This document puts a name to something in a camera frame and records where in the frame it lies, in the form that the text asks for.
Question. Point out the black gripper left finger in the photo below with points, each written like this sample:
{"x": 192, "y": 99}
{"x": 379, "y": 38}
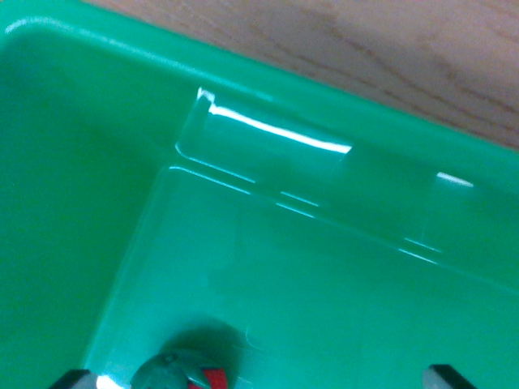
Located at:
{"x": 75, "y": 381}

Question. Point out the green plastic bin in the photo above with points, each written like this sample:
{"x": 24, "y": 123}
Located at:
{"x": 284, "y": 227}

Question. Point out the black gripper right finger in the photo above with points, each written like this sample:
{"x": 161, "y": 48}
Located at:
{"x": 442, "y": 379}

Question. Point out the red toy strawberry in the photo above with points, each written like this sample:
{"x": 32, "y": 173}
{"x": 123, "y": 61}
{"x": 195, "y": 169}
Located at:
{"x": 174, "y": 374}

